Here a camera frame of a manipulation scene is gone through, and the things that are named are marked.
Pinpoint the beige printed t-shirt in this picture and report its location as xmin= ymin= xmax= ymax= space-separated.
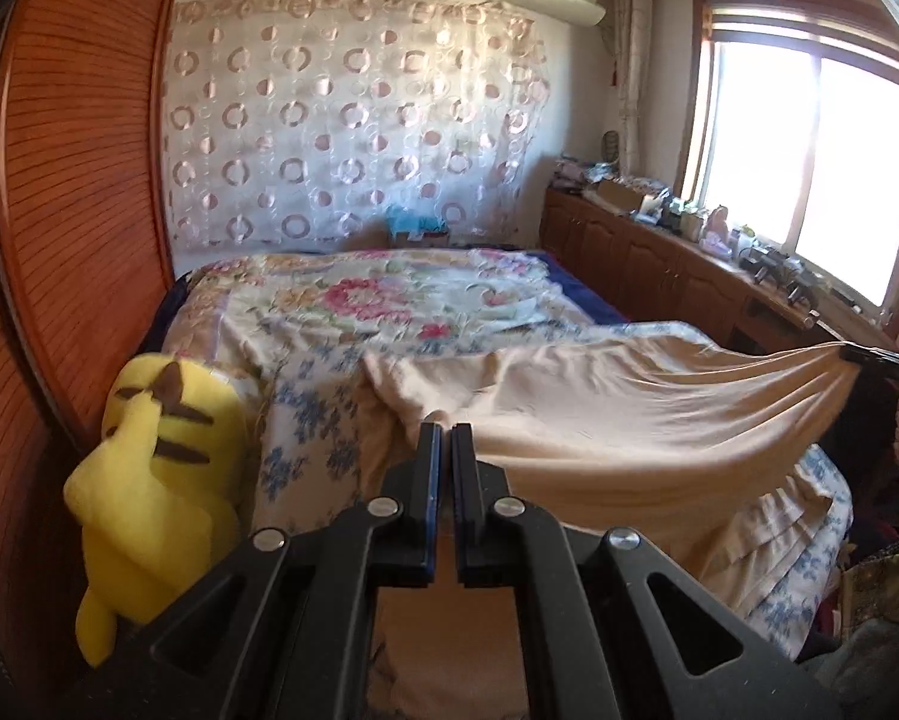
xmin=355 ymin=331 xmax=865 ymax=720

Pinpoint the yellow plush toy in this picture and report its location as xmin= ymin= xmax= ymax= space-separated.
xmin=64 ymin=353 xmax=251 ymax=667

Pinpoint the blue floral white bedsheet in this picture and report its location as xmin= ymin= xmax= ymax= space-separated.
xmin=249 ymin=320 xmax=856 ymax=662

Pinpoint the wooden cabinet row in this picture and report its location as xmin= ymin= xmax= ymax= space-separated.
xmin=539 ymin=190 xmax=897 ymax=355

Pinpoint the dark blue blanket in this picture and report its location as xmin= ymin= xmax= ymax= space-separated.
xmin=532 ymin=250 xmax=628 ymax=327

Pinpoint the cardboard box on cabinet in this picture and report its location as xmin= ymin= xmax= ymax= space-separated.
xmin=594 ymin=181 xmax=645 ymax=215

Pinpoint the pink floral quilt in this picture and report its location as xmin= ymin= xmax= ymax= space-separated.
xmin=161 ymin=249 xmax=594 ymax=383

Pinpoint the blue tissue box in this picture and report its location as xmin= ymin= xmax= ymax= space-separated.
xmin=386 ymin=206 xmax=450 ymax=249

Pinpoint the circle patterned sheer curtain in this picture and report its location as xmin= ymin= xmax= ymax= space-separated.
xmin=163 ymin=0 xmax=550 ymax=259

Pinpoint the wooden slatted headboard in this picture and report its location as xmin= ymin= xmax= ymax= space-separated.
xmin=0 ymin=0 xmax=173 ymax=704

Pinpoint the window with wooden frame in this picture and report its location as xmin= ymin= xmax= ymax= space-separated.
xmin=678 ymin=0 xmax=899 ymax=332

